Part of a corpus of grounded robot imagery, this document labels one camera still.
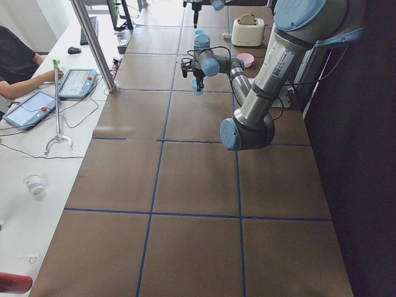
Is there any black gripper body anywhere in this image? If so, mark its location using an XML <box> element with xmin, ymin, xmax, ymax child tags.
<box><xmin>180</xmin><ymin>58</ymin><xmax>205</xmax><ymax>80</ymax></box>
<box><xmin>191</xmin><ymin>1</ymin><xmax>201</xmax><ymax>28</ymax></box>

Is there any person forearm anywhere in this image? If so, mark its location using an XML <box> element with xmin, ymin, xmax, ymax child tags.
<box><xmin>1</xmin><ymin>71</ymin><xmax>63</xmax><ymax>100</ymax></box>

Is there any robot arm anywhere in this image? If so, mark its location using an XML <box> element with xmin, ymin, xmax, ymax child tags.
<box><xmin>183</xmin><ymin>0</ymin><xmax>226</xmax><ymax>28</ymax></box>
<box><xmin>181</xmin><ymin>1</ymin><xmax>366</xmax><ymax>150</ymax></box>

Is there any person hand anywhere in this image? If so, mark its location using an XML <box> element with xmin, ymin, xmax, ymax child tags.
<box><xmin>50</xmin><ymin>69</ymin><xmax>64</xmax><ymax>82</ymax></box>

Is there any toast slice in toaster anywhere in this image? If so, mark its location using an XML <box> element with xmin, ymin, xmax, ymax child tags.
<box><xmin>239</xmin><ymin>14</ymin><xmax>255</xmax><ymax>25</ymax></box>

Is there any pink bowl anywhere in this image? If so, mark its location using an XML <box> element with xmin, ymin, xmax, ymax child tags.
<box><xmin>236</xmin><ymin>53</ymin><xmax>255</xmax><ymax>68</ymax></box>

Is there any cream toaster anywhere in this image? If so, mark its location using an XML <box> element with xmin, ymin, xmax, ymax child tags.
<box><xmin>231</xmin><ymin>18</ymin><xmax>265</xmax><ymax>46</ymax></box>

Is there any orange black connector block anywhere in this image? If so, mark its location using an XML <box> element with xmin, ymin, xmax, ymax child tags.
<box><xmin>110</xmin><ymin>57</ymin><xmax>122</xmax><ymax>72</ymax></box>

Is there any black monitor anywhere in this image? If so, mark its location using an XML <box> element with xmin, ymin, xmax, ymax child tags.
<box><xmin>106</xmin><ymin>0</ymin><xmax>134</xmax><ymax>32</ymax></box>

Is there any black keyboard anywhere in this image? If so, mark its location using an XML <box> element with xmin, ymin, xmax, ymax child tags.
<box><xmin>79</xmin><ymin>15</ymin><xmax>100</xmax><ymax>46</ymax></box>

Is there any teach pendant far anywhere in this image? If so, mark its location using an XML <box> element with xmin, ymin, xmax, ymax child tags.
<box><xmin>59</xmin><ymin>69</ymin><xmax>97</xmax><ymax>100</ymax></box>

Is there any teach pendant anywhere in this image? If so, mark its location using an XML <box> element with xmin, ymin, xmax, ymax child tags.
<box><xmin>59</xmin><ymin>69</ymin><xmax>97</xmax><ymax>100</ymax></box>
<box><xmin>3</xmin><ymin>90</ymin><xmax>56</xmax><ymax>131</ymax></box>

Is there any computer mouse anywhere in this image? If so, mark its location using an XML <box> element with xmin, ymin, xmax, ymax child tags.
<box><xmin>67</xmin><ymin>46</ymin><xmax>82</xmax><ymax>54</ymax></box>

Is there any grabber reaching tool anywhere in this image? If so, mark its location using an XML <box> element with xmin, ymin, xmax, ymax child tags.
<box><xmin>44</xmin><ymin>59</ymin><xmax>72</xmax><ymax>156</ymax></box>

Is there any teach pendant near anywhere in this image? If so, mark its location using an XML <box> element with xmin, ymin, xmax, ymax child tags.
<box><xmin>3</xmin><ymin>90</ymin><xmax>56</xmax><ymax>131</ymax></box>

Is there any paper cup on desk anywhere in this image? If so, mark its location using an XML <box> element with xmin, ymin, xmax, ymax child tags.
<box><xmin>23</xmin><ymin>174</ymin><xmax>44</xmax><ymax>195</ymax></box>

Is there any red cylinder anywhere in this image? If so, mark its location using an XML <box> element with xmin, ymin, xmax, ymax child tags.
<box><xmin>0</xmin><ymin>272</ymin><xmax>33</xmax><ymax>294</ymax></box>

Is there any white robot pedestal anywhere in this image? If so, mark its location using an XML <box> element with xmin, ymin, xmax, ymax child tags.
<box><xmin>272</xmin><ymin>86</ymin><xmax>291</xmax><ymax>108</ymax></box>

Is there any aluminium frame post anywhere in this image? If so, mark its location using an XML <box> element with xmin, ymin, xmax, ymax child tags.
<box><xmin>71</xmin><ymin>0</ymin><xmax>116</xmax><ymax>93</ymax></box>

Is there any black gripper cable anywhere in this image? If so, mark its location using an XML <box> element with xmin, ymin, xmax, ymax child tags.
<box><xmin>180</xmin><ymin>46</ymin><xmax>329</xmax><ymax>121</ymax></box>

